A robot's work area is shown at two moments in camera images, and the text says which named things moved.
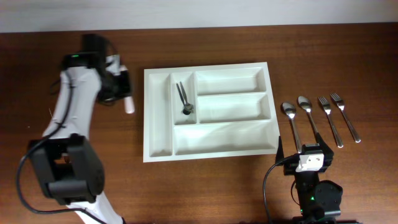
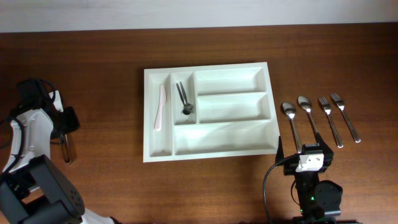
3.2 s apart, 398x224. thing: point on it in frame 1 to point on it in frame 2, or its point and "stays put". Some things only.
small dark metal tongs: x=188 y=107 stays put
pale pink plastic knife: x=129 y=105 to x=162 y=100
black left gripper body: x=123 y=83 to x=69 y=121
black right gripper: x=290 y=166 stays put
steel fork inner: x=326 y=105 stays put
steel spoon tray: x=290 y=109 stays put
